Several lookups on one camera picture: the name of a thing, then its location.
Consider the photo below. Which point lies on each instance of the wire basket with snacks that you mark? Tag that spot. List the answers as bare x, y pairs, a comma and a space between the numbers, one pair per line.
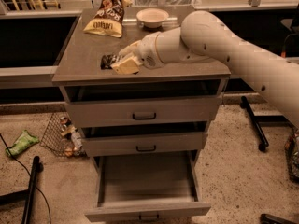
62, 137

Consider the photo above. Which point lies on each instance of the grey drawer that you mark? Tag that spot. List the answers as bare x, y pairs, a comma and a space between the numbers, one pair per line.
138, 144
142, 111
146, 187

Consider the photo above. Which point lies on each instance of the black stand leg left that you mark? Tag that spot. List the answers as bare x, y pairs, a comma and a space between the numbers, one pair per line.
26, 195

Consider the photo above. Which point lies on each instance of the black stand leg right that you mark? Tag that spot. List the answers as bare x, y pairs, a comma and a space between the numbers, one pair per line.
258, 120

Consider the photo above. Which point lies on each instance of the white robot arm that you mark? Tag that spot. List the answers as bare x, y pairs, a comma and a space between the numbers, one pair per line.
202, 36

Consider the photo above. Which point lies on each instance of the brown yellow chip bag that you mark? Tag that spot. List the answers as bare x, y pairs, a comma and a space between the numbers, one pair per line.
108, 18

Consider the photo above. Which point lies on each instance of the white bowl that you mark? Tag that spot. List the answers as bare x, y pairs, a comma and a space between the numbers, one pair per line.
152, 17

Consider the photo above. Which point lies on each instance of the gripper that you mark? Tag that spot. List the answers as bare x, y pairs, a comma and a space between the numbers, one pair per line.
148, 49

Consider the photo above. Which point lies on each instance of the grey drawer cabinet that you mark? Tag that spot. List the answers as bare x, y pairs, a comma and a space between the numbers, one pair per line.
81, 79

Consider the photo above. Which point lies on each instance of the rxbar chocolate bar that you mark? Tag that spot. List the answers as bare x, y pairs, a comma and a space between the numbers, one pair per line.
108, 60

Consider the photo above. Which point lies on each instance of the green snack bag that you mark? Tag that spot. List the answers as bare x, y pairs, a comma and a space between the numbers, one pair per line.
23, 142

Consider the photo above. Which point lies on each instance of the grey middle drawer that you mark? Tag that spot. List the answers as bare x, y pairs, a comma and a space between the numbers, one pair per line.
138, 144

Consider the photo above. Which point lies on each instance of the black stand leg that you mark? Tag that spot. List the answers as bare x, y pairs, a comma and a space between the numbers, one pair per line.
26, 195
258, 120

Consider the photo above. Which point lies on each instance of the grey top drawer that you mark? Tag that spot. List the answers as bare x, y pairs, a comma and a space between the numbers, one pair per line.
142, 111

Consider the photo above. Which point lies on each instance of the grey bottom drawer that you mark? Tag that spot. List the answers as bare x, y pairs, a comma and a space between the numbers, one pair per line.
146, 187

